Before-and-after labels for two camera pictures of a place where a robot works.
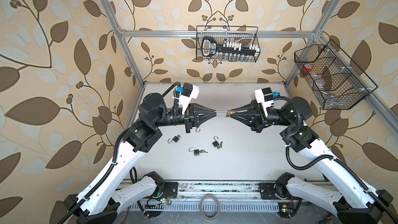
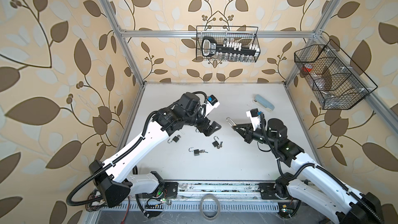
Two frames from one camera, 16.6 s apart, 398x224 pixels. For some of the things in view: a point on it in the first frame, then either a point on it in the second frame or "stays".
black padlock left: [175, 139] stays
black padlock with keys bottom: [196, 152] stays
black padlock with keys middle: [216, 144] stays
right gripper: [255, 116] to [247, 131]
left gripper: [200, 113] to [211, 127]
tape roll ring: [201, 203] stays
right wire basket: [336, 82] stays
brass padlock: [224, 114] to [234, 124]
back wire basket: [227, 43] stays
